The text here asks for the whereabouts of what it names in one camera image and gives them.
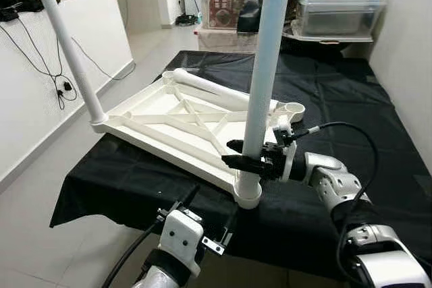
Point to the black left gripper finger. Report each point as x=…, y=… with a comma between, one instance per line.
x=231, y=228
x=183, y=200

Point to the white plastic table leg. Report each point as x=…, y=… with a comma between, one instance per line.
x=223, y=91
x=266, y=65
x=67, y=45

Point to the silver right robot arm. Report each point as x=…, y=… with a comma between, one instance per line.
x=337, y=183

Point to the white plastic children table top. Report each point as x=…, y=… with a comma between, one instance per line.
x=169, y=126

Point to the black table cloth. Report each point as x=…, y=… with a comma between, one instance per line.
x=324, y=85

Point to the beige quilted cover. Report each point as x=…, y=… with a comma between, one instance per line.
x=216, y=40

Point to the translucent plastic container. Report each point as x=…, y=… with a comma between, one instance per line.
x=337, y=17

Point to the small black charger plug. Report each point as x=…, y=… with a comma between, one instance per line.
x=67, y=87

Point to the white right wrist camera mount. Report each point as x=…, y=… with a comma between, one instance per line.
x=283, y=129

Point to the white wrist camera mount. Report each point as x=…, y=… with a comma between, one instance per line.
x=283, y=129
x=181, y=234

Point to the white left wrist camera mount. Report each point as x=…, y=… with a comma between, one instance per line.
x=181, y=234

